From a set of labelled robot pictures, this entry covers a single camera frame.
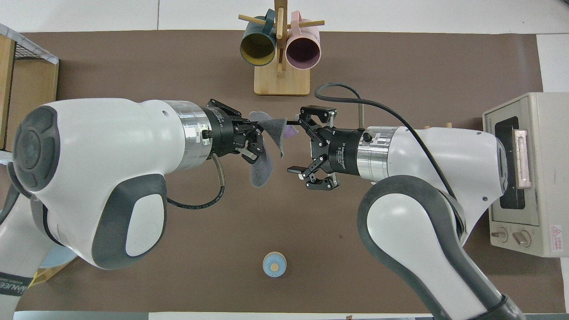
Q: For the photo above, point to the small blue lidded jar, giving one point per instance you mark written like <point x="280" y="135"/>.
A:
<point x="274" y="265"/>

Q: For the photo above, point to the wooden mug tree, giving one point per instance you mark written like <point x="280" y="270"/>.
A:
<point x="282" y="82"/>

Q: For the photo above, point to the marbled paper sheet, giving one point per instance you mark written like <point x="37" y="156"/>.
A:
<point x="46" y="54"/>

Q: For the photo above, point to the light blue plate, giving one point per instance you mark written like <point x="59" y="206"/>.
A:
<point x="55" y="258"/>

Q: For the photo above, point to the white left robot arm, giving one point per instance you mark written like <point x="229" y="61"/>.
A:
<point x="111" y="133"/>

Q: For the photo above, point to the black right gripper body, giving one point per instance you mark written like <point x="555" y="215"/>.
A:
<point x="342" y="151"/>

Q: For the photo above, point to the brown table mat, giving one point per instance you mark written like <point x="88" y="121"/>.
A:
<point x="275" y="222"/>

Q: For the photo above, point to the dark teal mug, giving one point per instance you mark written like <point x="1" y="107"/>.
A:
<point x="258" y="49"/>

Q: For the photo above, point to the pink mug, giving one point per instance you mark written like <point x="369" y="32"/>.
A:
<point x="303" y="51"/>

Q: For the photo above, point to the beige toaster oven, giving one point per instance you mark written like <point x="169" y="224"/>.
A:
<point x="546" y="209"/>

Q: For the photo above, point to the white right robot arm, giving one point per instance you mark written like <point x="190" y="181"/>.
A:
<point x="435" y="155"/>

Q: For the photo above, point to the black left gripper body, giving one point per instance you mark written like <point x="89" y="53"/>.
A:
<point x="224" y="131"/>

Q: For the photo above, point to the white towel rack wooden bars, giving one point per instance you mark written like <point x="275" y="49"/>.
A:
<point x="449" y="126"/>

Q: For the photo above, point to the wooden dish rack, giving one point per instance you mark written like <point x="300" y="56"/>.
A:
<point x="49" y="275"/>

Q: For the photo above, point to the purple and grey towel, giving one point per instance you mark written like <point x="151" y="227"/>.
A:
<point x="273" y="129"/>

